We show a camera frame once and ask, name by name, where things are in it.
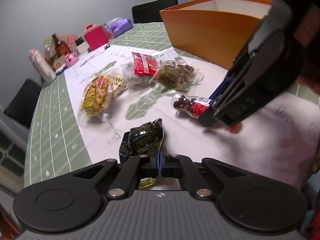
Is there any pink round gadget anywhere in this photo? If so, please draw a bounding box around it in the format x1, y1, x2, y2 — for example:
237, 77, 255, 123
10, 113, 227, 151
65, 53, 79, 68

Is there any black foil snack packet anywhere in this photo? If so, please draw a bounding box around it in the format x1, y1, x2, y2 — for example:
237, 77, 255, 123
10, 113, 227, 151
119, 117, 165, 183

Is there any purple tissue pack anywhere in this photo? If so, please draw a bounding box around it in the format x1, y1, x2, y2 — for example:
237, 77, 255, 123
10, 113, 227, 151
105, 18, 133, 38

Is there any clear plastic bottle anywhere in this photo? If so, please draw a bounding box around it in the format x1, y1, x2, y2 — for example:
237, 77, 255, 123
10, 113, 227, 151
43, 37, 57, 65

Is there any brown dried snack bag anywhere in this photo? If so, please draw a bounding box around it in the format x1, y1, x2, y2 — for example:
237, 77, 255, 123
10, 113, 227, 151
149, 60, 199, 90

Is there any black chair far right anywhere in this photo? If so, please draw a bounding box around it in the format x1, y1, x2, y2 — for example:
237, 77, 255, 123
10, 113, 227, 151
132, 0, 178, 23

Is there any chocolate balls clear tube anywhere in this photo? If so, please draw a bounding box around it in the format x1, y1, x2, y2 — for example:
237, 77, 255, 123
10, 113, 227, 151
171, 92, 213, 119

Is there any small woven radio box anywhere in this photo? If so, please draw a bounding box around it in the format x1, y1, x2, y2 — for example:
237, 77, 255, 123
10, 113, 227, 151
53, 55, 66, 70

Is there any puffed rice snack bag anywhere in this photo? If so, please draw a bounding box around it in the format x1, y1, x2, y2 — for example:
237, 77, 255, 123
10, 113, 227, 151
111, 62, 152, 99

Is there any yellow waffle snack bag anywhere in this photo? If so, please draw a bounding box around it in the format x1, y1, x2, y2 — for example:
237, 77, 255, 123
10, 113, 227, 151
80, 74, 113, 122

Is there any brown liquor bottle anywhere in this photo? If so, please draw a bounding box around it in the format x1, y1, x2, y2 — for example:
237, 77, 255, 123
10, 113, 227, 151
52, 34, 71, 57

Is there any colourful sticker card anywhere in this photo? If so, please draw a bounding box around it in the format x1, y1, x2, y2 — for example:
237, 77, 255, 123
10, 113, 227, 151
57, 34, 77, 53

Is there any orange cardboard box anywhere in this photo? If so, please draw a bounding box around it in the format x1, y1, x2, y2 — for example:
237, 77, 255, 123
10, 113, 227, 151
160, 0, 271, 69

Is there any white silver sachet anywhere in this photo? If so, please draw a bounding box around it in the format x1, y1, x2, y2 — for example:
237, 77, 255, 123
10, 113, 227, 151
153, 47, 186, 63

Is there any red snack packet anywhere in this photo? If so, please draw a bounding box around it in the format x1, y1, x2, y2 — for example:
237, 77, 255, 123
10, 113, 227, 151
132, 53, 158, 76

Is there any white deer table runner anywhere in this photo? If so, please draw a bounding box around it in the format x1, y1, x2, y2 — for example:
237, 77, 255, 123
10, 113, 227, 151
64, 46, 319, 187

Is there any green grid tablecloth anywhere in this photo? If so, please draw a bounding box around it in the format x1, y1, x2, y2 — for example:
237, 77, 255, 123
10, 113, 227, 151
24, 23, 319, 185

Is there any black chair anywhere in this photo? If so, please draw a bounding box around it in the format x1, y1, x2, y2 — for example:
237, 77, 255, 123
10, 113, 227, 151
132, 0, 178, 23
4, 79, 42, 129

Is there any black chair left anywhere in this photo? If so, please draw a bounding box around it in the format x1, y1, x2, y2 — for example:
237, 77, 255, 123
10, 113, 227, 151
4, 79, 42, 129

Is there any pink square box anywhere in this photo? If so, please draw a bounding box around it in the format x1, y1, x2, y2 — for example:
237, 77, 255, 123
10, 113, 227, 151
83, 24, 109, 50

